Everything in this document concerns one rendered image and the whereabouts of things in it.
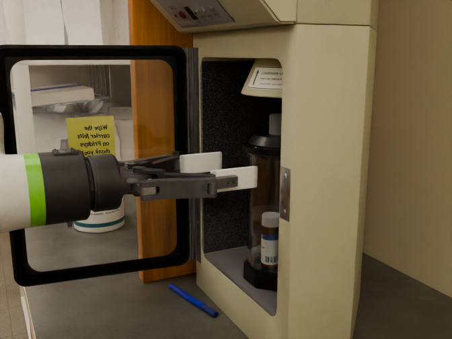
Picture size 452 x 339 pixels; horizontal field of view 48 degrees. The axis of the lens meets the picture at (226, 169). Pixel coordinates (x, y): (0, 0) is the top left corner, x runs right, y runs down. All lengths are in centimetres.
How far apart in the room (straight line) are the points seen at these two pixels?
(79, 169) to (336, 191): 33
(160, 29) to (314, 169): 42
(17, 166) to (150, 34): 39
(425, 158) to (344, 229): 39
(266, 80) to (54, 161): 31
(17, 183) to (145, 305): 40
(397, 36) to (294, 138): 53
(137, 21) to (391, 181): 61
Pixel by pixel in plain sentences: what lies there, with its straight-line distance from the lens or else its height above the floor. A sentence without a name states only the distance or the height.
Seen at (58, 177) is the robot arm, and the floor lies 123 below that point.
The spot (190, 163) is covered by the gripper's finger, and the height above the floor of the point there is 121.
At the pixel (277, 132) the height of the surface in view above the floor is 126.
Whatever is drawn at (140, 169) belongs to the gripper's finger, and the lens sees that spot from 67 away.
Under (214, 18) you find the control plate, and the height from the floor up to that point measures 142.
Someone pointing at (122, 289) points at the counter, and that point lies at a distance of 100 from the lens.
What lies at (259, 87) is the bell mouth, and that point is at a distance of 73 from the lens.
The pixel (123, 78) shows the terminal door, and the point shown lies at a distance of 86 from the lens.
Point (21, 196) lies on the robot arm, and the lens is 63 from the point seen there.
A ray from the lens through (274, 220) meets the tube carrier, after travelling 76.
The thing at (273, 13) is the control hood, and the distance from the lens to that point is 60.
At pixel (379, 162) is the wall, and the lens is 115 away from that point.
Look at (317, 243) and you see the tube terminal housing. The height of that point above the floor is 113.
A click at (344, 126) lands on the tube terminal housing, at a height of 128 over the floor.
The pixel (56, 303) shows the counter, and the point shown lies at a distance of 98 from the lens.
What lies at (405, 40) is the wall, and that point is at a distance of 109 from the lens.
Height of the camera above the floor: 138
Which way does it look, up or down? 13 degrees down
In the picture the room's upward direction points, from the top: straight up
